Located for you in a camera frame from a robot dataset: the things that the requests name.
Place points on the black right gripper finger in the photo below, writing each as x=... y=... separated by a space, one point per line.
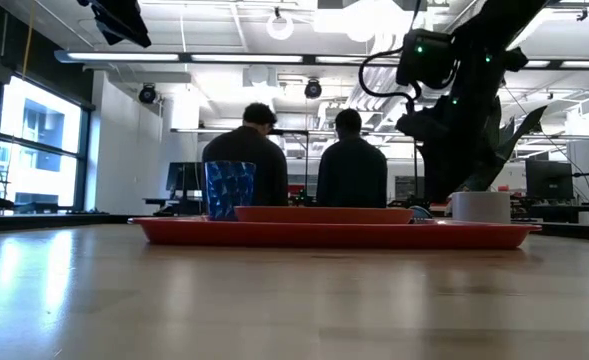
x=504 y=150
x=446 y=175

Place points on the orange plastic plate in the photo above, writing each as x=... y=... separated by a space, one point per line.
x=324 y=215

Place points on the blue translucent plastic cup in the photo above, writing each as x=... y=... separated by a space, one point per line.
x=229 y=190

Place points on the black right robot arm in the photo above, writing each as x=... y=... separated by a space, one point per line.
x=494 y=35

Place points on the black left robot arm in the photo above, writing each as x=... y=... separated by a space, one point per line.
x=119 y=20

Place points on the red plastic tray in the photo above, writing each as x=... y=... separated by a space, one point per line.
x=324 y=236

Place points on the person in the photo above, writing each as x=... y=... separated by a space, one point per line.
x=246 y=160
x=351 y=170

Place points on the black ceiling spotlight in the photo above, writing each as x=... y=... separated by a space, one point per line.
x=312 y=89
x=147 y=94

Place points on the black monitor on desk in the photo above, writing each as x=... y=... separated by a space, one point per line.
x=184 y=177

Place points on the long ceiling light fixture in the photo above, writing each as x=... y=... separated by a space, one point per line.
x=184 y=57

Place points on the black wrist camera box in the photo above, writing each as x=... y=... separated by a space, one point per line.
x=424 y=57

